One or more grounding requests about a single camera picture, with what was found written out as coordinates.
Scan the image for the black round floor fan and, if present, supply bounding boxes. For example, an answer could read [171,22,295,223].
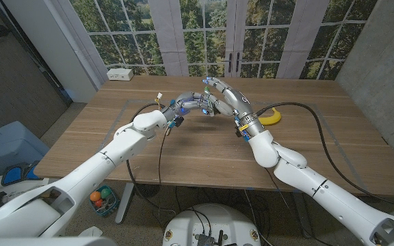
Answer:
[133,183,163,200]

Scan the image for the teal toy basket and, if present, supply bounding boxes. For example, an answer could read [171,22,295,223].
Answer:
[89,185,120,217]

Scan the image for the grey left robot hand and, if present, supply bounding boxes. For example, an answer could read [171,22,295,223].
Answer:
[164,90,218,123]

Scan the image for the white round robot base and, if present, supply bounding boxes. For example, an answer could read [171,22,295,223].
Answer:
[162,203,262,246]

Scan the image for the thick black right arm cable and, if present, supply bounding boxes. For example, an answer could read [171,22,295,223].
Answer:
[255,101,394,211]

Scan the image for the thin black left wrist cable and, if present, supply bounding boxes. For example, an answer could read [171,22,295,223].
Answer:
[156,126,170,213]

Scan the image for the metal table leg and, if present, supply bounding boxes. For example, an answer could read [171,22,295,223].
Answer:
[114,182,135,225]
[292,201,313,239]

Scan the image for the yellow toy banana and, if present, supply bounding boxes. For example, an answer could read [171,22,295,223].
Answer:
[258,107,283,126]

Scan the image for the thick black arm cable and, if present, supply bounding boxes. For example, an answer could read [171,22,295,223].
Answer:
[255,101,394,211]
[125,102,178,219]

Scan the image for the white robot torso edge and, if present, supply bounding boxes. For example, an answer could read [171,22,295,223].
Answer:
[0,236,119,246]

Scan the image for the blue grey storage bin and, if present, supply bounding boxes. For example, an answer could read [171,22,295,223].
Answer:
[0,121,51,177]

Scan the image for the printed window forest backdrop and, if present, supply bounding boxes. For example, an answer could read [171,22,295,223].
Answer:
[49,0,379,81]

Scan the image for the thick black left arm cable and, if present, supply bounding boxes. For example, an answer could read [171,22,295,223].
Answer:
[125,102,178,219]

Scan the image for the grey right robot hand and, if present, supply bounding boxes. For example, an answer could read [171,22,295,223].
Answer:
[202,77,266,138]

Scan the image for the white power strip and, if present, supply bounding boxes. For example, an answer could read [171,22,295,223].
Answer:
[106,68,135,82]

